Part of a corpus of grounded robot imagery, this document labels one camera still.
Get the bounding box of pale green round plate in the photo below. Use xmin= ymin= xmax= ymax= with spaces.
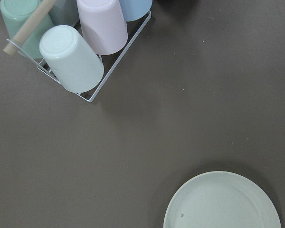
xmin=163 ymin=171 xmax=281 ymax=228

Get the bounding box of white plastic cup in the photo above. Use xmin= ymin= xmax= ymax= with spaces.
xmin=39 ymin=25 xmax=104 ymax=93

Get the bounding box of pink plastic cup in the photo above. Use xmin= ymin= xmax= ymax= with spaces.
xmin=77 ymin=0 xmax=128 ymax=55

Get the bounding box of blue plastic cup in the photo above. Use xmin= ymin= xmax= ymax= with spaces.
xmin=119 ymin=0 xmax=152 ymax=22

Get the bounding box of grey plastic cup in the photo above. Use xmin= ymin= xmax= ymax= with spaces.
xmin=49 ymin=0 xmax=79 ymax=27

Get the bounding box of mint green plastic cup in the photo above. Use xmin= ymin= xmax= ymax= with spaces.
xmin=0 ymin=0 xmax=54 ymax=59

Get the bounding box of white wire cup rack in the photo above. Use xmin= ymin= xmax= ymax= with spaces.
xmin=6 ymin=10 xmax=152 ymax=103

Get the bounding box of wooden rack handle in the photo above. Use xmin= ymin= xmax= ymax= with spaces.
xmin=3 ymin=0 xmax=56 ymax=56

